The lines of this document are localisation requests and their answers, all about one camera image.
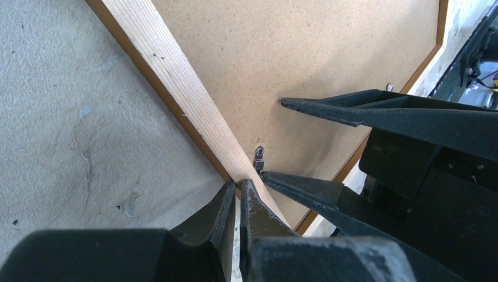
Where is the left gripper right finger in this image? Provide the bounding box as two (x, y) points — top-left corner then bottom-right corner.
(239, 179), (416, 281)

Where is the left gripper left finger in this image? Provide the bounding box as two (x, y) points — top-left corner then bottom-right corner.
(1, 182), (235, 281)

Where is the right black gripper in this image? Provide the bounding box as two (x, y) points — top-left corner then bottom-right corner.
(260, 89), (497, 281)

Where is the wooden picture frame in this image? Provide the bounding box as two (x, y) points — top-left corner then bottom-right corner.
(88, 1), (448, 233)

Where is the brown cardboard backing board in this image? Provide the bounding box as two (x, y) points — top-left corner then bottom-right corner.
(154, 1), (439, 180)

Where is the small metal frame tab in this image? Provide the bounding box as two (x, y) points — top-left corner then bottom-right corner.
(253, 146), (265, 174)

